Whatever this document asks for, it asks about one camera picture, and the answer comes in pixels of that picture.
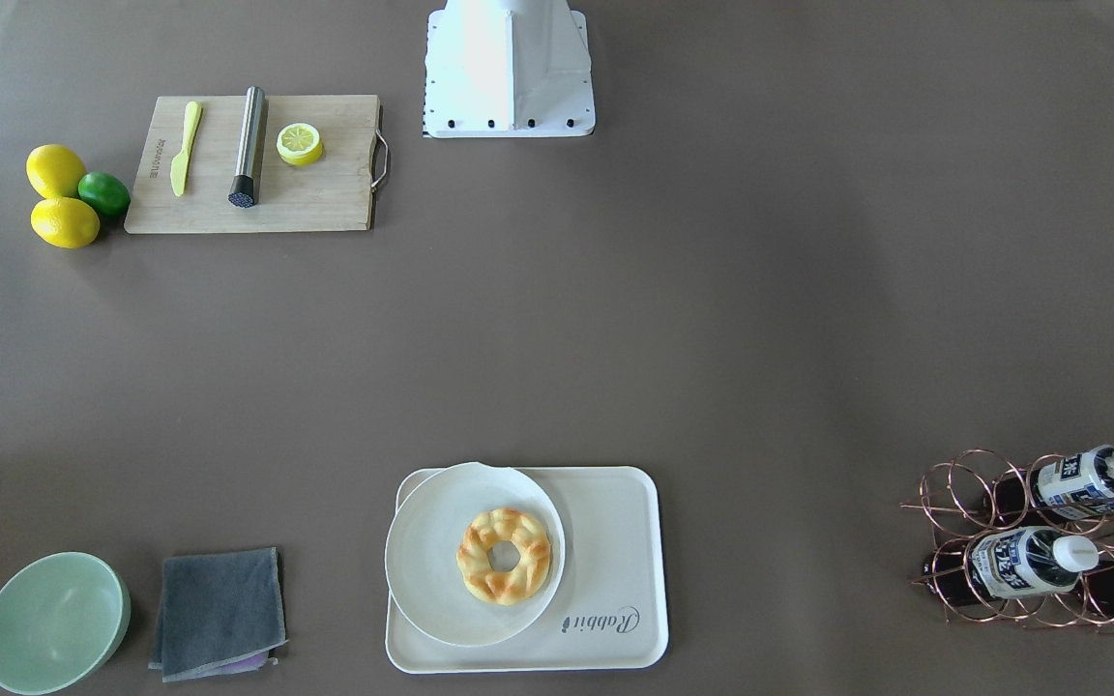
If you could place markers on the cream serving tray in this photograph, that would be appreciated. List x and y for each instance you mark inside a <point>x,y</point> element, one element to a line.
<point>610,610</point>

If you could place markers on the tea bottle lower rack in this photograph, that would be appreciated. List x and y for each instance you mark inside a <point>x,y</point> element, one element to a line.
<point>1031,561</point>

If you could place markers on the tea bottle rack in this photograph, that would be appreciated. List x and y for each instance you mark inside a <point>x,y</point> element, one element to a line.
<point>1071,488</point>
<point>1031,561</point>

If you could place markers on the tea bottle upper rack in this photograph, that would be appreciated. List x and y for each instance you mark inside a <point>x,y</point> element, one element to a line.
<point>1071,488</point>

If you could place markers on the white plate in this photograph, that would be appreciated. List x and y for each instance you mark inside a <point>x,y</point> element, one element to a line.
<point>421,569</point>

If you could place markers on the wooden cutting board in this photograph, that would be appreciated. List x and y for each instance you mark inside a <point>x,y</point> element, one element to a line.
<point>331,195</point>

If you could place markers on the lemon half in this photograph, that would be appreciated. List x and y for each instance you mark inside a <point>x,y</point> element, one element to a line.
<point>299,144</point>

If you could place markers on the steel muddler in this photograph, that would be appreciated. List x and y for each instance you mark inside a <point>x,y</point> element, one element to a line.
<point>243,189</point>

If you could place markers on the yellow plastic knife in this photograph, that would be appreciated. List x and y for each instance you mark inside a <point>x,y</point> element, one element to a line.
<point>179,169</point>

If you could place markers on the grey folded cloth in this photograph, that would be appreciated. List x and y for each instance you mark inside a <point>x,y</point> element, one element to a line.
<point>220,614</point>

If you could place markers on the green lime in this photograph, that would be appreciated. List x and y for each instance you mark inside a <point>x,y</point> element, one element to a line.
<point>106,194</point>

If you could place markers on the yellow lemon near board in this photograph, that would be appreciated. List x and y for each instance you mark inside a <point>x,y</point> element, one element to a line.
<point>65,222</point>

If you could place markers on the mint green bowl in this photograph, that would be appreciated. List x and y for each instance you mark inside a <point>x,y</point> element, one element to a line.
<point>61,618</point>

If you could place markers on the ring pastry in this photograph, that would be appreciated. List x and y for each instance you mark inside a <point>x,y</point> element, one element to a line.
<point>504,556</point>

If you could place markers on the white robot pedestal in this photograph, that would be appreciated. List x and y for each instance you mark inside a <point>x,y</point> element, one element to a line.
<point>507,69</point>

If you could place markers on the copper wire bottle rack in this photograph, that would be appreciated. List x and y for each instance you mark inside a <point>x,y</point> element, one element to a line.
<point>980,493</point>

